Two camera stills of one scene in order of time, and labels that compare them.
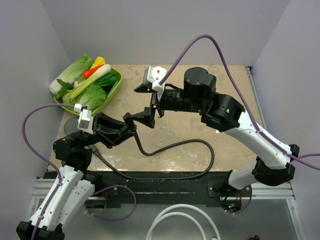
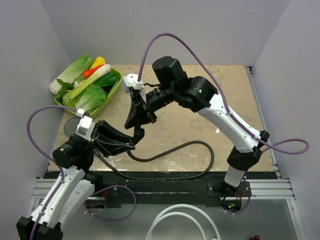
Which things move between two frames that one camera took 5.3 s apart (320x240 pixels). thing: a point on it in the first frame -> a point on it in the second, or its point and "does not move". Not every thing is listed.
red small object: (256, 237) does not move
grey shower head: (70, 124) does not move
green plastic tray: (119, 75) does not move
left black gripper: (103, 124) -> (104, 133)
